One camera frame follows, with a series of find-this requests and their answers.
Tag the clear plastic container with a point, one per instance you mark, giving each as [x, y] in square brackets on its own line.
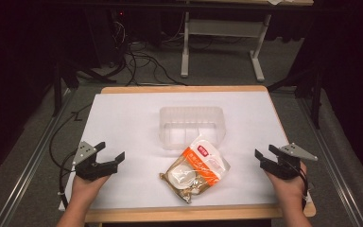
[192, 124]

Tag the orange and clear snack packet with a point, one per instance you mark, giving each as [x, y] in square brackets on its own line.
[195, 171]

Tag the metal floor rail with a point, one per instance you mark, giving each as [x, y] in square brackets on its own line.
[327, 157]
[34, 157]

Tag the person's right hand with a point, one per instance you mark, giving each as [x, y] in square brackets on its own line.
[286, 187]

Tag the white table mat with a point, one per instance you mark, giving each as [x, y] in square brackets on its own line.
[132, 126]

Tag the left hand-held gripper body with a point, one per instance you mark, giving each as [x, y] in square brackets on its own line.
[89, 168]

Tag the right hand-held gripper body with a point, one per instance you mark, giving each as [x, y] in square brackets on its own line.
[285, 165]

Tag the black metal stand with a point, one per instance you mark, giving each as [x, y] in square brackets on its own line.
[316, 97]
[57, 91]

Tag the person's left hand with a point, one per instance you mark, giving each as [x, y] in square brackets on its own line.
[86, 187]

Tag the white metal desk frame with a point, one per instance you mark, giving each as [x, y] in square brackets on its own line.
[223, 28]

